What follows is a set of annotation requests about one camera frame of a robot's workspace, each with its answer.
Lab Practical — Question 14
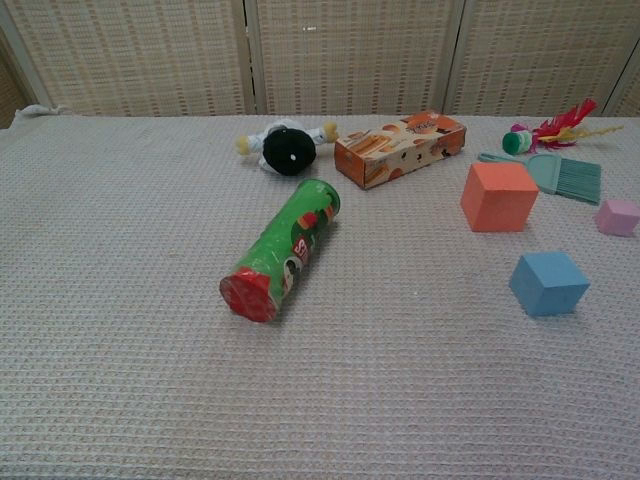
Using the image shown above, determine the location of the blue foam cube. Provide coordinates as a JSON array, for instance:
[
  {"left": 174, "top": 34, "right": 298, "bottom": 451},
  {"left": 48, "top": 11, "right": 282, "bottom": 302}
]
[{"left": 508, "top": 251, "right": 591, "bottom": 318}]

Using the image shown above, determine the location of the small pink foam cube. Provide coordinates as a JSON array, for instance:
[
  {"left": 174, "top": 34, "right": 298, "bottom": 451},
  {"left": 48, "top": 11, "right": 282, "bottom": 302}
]
[{"left": 593, "top": 198, "right": 640, "bottom": 238}]

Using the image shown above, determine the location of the teal hand brush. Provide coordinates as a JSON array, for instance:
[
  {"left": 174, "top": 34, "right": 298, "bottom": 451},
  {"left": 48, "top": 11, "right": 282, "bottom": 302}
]
[{"left": 477, "top": 151, "right": 603, "bottom": 207}]

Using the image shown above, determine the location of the green chip can red lid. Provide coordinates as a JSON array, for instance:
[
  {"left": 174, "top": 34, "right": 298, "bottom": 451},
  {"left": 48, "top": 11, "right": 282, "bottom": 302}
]
[{"left": 218, "top": 178, "right": 344, "bottom": 324}]

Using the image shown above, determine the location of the plush doll black hair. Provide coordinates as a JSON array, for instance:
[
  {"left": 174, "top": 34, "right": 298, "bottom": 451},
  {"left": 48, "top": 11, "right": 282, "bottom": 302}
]
[{"left": 234, "top": 119, "right": 340, "bottom": 177}]

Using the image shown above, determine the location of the orange biscuit box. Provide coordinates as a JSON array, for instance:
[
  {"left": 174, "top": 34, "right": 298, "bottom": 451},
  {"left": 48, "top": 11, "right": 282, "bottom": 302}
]
[{"left": 333, "top": 110, "right": 468, "bottom": 191}]

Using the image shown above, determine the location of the large orange foam cube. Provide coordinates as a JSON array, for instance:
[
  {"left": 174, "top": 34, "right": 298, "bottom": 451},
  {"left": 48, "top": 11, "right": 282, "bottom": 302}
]
[{"left": 459, "top": 162, "right": 540, "bottom": 234}]

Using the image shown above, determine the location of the beige waffle tablecloth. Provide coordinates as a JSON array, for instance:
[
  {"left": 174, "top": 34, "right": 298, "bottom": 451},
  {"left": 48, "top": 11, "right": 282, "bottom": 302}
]
[{"left": 0, "top": 104, "right": 640, "bottom": 480}]

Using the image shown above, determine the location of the feather shuttlecock green base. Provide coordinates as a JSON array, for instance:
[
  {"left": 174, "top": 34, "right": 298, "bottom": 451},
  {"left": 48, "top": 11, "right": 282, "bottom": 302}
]
[{"left": 502, "top": 97, "right": 625, "bottom": 156}]

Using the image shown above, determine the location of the woven bamboo folding screen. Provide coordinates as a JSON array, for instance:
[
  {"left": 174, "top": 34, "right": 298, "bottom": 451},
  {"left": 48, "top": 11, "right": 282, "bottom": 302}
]
[{"left": 0, "top": 0, "right": 640, "bottom": 130}]

